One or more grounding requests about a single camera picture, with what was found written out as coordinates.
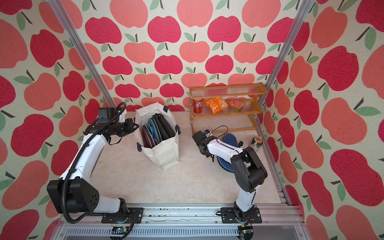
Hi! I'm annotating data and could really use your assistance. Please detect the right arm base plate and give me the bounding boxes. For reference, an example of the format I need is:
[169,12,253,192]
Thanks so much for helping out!
[216,206,263,225]

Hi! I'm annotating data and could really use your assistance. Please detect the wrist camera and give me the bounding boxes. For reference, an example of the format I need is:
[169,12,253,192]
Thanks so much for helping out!
[98,108,117,122]
[204,130,211,138]

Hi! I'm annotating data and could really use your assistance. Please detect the wooden two-tier shelf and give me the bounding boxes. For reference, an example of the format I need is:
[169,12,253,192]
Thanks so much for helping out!
[189,83,268,134]

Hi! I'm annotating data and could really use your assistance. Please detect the black mesh paddle case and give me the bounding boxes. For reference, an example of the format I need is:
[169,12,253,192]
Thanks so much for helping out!
[153,114,176,141]

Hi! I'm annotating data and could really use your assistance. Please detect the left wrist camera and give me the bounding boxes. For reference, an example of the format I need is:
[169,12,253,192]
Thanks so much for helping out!
[98,108,117,122]

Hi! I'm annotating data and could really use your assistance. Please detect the orange snack bag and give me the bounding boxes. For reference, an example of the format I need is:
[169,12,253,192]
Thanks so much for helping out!
[204,97,229,115]

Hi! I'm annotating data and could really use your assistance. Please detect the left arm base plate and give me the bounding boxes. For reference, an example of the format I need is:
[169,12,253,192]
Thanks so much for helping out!
[101,207,144,224]

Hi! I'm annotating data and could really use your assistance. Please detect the aluminium front rail frame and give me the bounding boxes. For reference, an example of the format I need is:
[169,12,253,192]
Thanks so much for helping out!
[48,204,310,240]

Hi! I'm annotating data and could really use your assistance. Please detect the red lidded round tin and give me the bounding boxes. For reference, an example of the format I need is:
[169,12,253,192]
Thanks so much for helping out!
[229,99,244,113]

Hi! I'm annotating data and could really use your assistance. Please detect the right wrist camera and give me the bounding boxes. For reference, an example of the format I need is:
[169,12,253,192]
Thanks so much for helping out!
[204,130,211,138]

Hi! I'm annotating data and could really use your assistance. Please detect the blue paddle case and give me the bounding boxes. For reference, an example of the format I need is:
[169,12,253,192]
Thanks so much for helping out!
[148,118,162,144]
[216,133,239,173]

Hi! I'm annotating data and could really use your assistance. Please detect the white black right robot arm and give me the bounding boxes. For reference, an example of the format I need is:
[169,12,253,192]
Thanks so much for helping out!
[193,131,268,225]

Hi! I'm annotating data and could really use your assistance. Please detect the white canvas tote bag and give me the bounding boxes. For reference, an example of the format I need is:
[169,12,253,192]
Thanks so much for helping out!
[135,103,181,172]

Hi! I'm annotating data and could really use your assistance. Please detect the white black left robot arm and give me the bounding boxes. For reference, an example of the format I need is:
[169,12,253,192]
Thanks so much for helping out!
[47,102,139,224]

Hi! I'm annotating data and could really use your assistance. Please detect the green label drink can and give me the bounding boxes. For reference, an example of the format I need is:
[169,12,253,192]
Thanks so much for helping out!
[250,136,264,152]

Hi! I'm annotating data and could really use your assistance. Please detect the maroon paddle case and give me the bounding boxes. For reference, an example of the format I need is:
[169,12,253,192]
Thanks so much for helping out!
[142,125,156,149]

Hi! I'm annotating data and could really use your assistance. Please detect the red soda can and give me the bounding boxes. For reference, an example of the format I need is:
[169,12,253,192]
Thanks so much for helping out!
[193,99,204,114]

